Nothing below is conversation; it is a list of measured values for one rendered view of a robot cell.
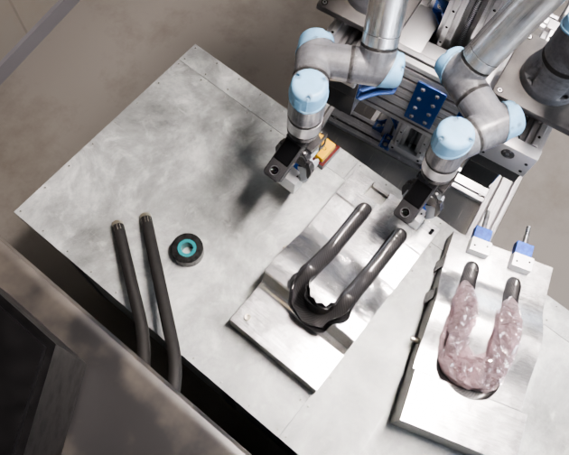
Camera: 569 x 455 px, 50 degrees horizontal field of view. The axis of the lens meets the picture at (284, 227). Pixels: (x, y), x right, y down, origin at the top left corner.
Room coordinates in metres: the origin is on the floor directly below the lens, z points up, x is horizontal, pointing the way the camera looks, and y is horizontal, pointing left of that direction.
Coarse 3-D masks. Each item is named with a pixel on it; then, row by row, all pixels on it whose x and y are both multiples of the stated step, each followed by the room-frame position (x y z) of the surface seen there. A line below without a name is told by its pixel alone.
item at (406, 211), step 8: (416, 184) 0.61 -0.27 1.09; (424, 184) 0.61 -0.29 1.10; (432, 184) 0.61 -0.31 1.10; (408, 192) 0.60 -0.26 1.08; (416, 192) 0.59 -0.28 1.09; (424, 192) 0.59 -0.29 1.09; (432, 192) 0.59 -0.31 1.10; (408, 200) 0.58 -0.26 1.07; (416, 200) 0.58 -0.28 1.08; (424, 200) 0.58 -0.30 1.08; (400, 208) 0.57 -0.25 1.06; (408, 208) 0.56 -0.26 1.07; (416, 208) 0.56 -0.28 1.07; (400, 216) 0.55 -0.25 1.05; (408, 216) 0.55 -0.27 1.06
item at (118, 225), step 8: (112, 224) 0.53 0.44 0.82; (120, 224) 0.53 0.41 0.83; (120, 232) 0.51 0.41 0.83; (120, 240) 0.49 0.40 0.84; (120, 248) 0.46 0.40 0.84; (128, 248) 0.47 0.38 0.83; (120, 256) 0.44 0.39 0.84; (128, 256) 0.44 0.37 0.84; (128, 264) 0.42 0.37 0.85; (128, 272) 0.40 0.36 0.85; (128, 280) 0.38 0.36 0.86; (136, 280) 0.39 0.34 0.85; (128, 288) 0.36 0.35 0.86; (136, 288) 0.36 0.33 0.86; (128, 296) 0.34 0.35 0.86; (136, 296) 0.34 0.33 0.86; (136, 304) 0.32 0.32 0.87; (136, 312) 0.30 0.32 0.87; (144, 312) 0.31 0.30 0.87
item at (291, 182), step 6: (318, 150) 0.75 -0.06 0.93; (312, 156) 0.73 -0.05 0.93; (294, 168) 0.68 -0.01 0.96; (288, 174) 0.66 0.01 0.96; (294, 174) 0.67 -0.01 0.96; (288, 180) 0.65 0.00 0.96; (294, 180) 0.65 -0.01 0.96; (288, 186) 0.65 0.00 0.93; (294, 186) 0.64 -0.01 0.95; (300, 186) 0.66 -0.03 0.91; (294, 192) 0.64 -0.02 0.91
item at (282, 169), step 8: (288, 136) 0.67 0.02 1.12; (288, 144) 0.66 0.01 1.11; (296, 144) 0.66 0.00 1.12; (304, 144) 0.66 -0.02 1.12; (280, 152) 0.64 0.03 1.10; (288, 152) 0.64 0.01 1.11; (296, 152) 0.64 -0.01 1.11; (272, 160) 0.63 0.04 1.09; (280, 160) 0.63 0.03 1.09; (288, 160) 0.63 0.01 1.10; (296, 160) 0.64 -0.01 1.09; (272, 168) 0.61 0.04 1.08; (280, 168) 0.61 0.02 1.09; (288, 168) 0.61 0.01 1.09; (272, 176) 0.60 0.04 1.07; (280, 176) 0.60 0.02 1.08
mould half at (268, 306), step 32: (352, 192) 0.67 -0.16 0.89; (320, 224) 0.58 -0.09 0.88; (384, 224) 0.59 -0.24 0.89; (288, 256) 0.46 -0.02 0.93; (352, 256) 0.50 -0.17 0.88; (416, 256) 0.52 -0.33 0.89; (288, 288) 0.39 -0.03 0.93; (320, 288) 0.40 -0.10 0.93; (384, 288) 0.43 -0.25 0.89; (256, 320) 0.32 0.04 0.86; (288, 320) 0.33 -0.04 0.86; (352, 320) 0.33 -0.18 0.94; (288, 352) 0.26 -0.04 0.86; (320, 352) 0.27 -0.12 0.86; (320, 384) 0.19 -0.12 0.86
